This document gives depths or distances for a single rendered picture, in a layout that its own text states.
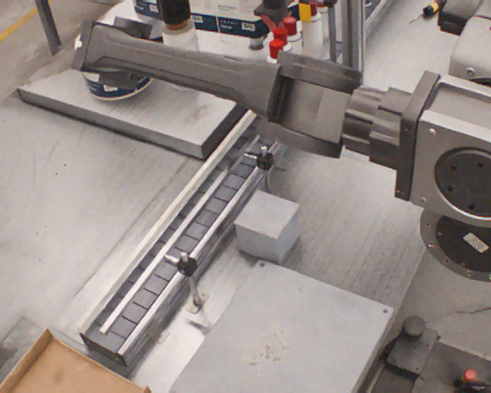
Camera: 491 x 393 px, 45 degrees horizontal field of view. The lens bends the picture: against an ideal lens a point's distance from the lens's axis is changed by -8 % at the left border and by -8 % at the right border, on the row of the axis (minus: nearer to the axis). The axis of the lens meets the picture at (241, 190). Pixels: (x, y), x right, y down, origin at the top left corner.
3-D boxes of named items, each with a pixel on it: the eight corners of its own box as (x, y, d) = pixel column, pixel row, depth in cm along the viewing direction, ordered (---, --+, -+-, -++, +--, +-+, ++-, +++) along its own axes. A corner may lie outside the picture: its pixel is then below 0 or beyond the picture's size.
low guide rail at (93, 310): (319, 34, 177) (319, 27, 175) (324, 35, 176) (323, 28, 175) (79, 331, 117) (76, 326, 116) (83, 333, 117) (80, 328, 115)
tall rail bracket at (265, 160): (250, 188, 147) (242, 135, 135) (278, 198, 144) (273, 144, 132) (243, 197, 145) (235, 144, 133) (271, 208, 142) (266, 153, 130)
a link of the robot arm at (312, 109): (352, 149, 65) (365, 98, 64) (264, 122, 69) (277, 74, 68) (374, 150, 73) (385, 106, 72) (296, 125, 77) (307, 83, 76)
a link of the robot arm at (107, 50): (48, 73, 88) (64, 7, 86) (109, 82, 100) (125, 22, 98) (324, 158, 66) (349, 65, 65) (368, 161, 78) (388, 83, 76)
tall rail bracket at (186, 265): (178, 286, 130) (162, 236, 118) (208, 299, 127) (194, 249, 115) (169, 298, 129) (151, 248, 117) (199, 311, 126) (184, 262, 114)
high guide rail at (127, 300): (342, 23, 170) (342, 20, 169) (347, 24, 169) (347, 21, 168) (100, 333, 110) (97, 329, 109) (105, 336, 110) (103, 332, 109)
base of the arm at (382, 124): (406, 205, 65) (415, 119, 57) (338, 181, 69) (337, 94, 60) (431, 153, 70) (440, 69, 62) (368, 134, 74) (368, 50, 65)
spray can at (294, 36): (295, 78, 166) (289, 12, 151) (309, 85, 163) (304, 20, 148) (281, 86, 164) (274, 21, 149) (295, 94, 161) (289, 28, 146)
